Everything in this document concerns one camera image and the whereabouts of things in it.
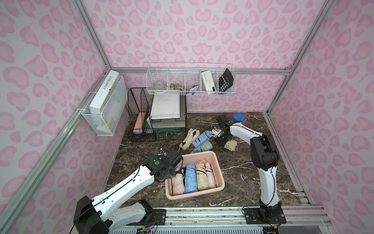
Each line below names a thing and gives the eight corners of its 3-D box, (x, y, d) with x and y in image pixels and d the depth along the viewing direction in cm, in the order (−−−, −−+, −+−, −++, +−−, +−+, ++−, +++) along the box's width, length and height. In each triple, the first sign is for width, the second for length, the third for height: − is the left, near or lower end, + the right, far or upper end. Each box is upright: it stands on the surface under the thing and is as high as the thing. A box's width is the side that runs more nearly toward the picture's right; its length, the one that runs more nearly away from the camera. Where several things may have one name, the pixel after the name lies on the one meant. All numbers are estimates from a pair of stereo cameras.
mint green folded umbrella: (191, 153, 98) (191, 151, 96) (190, 145, 102) (190, 143, 100) (212, 150, 99) (213, 147, 97) (210, 142, 103) (210, 140, 101)
